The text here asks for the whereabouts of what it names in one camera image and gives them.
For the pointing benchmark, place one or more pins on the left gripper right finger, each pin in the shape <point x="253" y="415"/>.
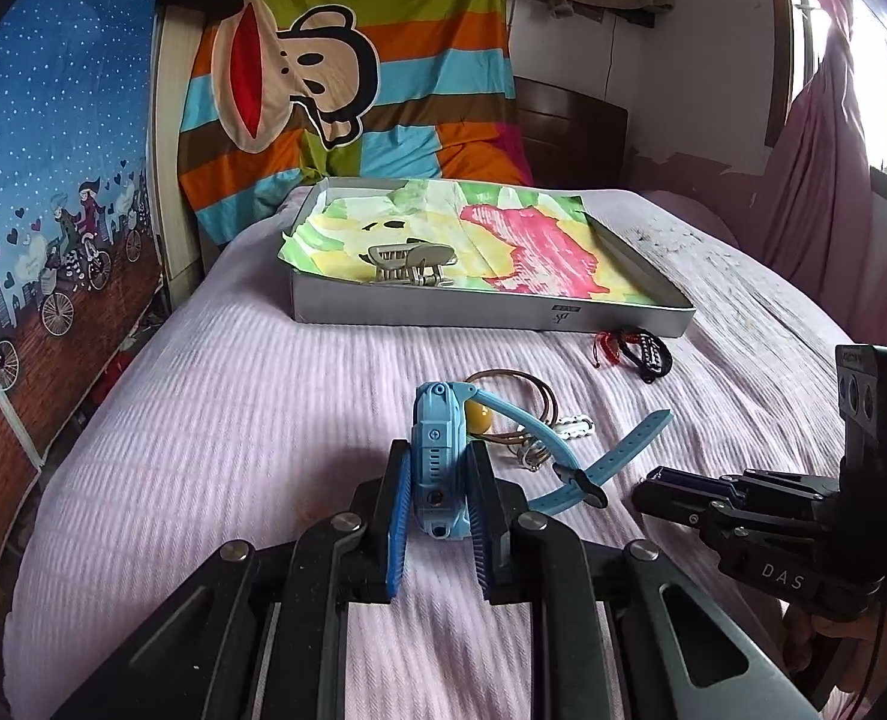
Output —
<point x="496" y="508"/>

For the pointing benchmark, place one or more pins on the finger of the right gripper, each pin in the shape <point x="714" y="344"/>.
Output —
<point x="698" y="484"/>
<point x="671" y="504"/>

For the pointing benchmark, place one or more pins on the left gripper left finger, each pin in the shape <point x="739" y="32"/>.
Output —
<point x="372" y="571"/>

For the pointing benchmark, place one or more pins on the blue kids smartwatch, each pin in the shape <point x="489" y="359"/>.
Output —
<point x="439" y="448"/>

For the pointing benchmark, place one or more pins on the pink bed sheet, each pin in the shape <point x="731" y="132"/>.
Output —
<point x="236" y="421"/>

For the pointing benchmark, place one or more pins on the colourful cartoon towel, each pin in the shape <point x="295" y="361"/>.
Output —
<point x="503" y="240"/>

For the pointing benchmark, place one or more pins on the pink pillow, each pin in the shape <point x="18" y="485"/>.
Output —
<point x="694" y="213"/>

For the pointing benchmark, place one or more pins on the pink curtain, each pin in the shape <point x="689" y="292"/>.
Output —
<point x="813" y="214"/>

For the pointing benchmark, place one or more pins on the dark wooden headboard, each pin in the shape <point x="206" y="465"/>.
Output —
<point x="571" y="141"/>

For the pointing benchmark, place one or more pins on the blue fabric wardrobe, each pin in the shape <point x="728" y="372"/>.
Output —
<point x="78" y="260"/>

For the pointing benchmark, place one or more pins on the window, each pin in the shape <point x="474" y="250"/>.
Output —
<point x="810" y="25"/>

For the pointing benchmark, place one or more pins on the striped monkey blanket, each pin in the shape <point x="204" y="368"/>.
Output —
<point x="286" y="92"/>

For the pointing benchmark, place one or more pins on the black right camera box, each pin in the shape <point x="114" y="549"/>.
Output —
<point x="862" y="404"/>

